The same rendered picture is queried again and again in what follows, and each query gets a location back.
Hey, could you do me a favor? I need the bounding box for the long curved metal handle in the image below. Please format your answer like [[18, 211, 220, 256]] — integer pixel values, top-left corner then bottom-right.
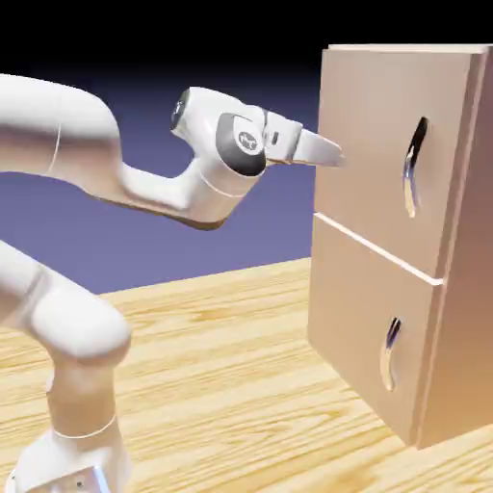
[[401, 116, 429, 220]]

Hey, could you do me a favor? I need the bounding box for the short curved metal handle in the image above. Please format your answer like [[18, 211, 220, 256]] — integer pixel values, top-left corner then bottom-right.
[[379, 316, 402, 393]]

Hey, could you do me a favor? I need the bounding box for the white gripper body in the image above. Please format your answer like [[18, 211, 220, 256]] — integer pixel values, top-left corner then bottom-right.
[[295, 128, 347, 169]]

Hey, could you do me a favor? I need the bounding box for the small light wood cabinet door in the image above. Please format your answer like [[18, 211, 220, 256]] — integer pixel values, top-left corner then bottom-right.
[[306, 214, 444, 448]]

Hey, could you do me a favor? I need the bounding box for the large light wood cabinet door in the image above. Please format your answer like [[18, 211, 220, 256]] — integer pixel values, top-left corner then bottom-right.
[[313, 47, 484, 279]]

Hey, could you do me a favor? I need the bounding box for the light wood cabinet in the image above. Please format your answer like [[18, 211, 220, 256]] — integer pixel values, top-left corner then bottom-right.
[[306, 42, 493, 451]]

